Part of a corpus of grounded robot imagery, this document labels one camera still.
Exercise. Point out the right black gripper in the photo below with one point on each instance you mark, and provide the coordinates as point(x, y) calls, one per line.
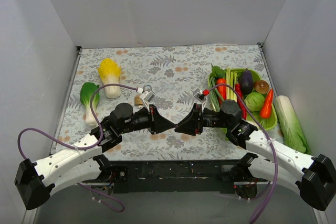
point(197, 119)

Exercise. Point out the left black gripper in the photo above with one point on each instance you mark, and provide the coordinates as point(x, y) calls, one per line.
point(153, 119)

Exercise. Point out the large brass long-shackle padlock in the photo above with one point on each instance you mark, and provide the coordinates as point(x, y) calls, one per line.
point(141, 98)

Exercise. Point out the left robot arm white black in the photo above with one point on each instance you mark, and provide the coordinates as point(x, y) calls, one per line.
point(84, 160)

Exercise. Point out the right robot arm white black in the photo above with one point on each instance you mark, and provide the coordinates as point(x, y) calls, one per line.
point(313, 178)

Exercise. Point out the green long beans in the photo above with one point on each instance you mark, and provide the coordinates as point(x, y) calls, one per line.
point(214, 94)

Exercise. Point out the floral table cloth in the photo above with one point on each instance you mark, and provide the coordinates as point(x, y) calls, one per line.
point(174, 73)

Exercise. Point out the red chili pepper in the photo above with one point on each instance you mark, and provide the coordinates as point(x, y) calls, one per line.
point(240, 100)

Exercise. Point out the green spinach leaves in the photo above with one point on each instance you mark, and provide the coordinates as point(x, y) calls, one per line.
point(218, 72)

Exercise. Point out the white green scallions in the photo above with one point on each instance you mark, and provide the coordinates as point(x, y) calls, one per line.
point(231, 80)

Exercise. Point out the round green cabbage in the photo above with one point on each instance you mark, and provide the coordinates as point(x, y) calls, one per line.
point(254, 101)

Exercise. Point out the green plastic basket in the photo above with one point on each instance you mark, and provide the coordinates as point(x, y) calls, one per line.
point(269, 123)

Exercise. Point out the purple eggplant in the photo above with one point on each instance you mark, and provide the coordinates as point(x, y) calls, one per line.
point(246, 82)

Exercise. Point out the yellow napa cabbage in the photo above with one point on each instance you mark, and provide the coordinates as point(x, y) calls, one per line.
point(109, 73)

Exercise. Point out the orange carrot pepper right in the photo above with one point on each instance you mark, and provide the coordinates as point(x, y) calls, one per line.
point(266, 110)

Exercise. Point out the green bok choy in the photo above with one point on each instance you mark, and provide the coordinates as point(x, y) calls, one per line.
point(86, 93)

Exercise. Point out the brown mushroom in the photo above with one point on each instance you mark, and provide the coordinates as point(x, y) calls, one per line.
point(261, 86)

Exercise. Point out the large green napa cabbage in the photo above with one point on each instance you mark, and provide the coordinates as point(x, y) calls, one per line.
point(290, 125)

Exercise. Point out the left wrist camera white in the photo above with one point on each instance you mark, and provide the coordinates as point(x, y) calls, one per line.
point(145, 96)

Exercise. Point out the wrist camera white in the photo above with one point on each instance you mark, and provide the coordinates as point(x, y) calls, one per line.
point(145, 96)
point(201, 97)

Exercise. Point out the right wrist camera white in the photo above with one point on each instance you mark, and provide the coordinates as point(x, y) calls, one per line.
point(201, 97)

